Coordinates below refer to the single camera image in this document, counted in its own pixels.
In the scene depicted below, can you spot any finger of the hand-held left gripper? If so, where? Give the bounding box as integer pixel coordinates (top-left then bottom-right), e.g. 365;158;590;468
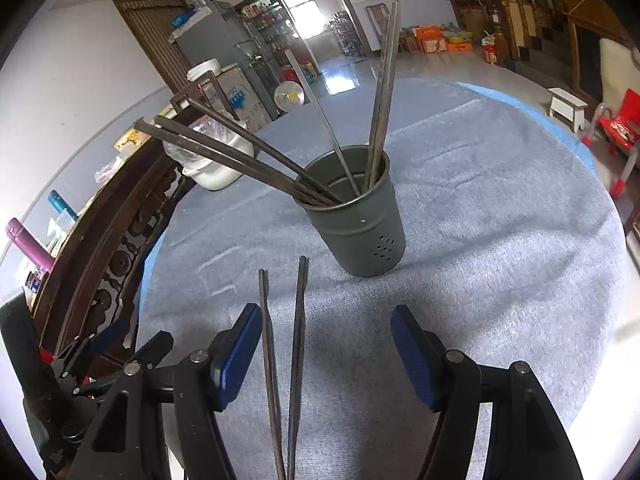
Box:
55;319;131;378
80;330;175;397

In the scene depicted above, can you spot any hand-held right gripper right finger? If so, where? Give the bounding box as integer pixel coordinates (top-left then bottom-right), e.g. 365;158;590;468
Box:
390;304;586;480

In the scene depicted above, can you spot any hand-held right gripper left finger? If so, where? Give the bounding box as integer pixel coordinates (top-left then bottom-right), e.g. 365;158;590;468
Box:
75;302;264;480

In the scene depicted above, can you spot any grey metal utensil holder cup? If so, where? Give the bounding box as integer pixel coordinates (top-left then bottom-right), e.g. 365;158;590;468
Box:
292;145;407;279

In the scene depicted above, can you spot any carved dark wooden chair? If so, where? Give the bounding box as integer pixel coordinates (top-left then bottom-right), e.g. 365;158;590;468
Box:
30;72;241;361

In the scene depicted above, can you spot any purple bottle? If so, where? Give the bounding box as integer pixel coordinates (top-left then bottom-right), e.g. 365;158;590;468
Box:
5;217;56;273

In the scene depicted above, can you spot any teal bottle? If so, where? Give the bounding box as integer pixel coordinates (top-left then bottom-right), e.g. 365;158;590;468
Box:
47;190;81;223

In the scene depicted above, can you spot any white plastic basin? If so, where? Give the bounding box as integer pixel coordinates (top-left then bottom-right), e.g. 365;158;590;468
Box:
181;127;257;192

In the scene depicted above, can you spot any blue and white chest appliance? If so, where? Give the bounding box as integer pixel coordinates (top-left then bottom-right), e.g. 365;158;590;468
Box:
202;62;281;123

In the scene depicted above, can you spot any white round fan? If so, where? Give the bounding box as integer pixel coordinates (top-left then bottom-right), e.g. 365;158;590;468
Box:
274;80;307;110

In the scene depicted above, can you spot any blue table cover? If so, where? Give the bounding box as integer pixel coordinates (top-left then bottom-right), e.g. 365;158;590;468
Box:
135;80;598;341

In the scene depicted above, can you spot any brown wooden door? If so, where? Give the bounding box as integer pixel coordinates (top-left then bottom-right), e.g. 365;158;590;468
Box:
112;0;196;93

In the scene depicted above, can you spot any white step stool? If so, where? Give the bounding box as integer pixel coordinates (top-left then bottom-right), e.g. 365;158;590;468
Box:
546;87;589;134

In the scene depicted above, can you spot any red plastic chair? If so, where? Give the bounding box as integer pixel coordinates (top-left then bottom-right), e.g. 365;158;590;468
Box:
580;87;640;198

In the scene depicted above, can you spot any grey refrigerator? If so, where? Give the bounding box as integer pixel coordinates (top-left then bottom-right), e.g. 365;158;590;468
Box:
170;0;281;121

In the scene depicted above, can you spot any orange cardboard box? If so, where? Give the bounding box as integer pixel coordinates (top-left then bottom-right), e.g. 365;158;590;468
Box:
416;26;448;55

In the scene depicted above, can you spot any glass display cabinet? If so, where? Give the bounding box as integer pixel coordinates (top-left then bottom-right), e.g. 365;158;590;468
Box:
235;0;311;71

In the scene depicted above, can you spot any wooden stair banister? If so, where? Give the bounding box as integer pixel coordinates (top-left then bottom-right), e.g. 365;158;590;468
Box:
475;0;536;68

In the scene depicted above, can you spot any yellow wall picture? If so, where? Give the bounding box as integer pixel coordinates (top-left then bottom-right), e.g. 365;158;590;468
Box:
112;127;146;153

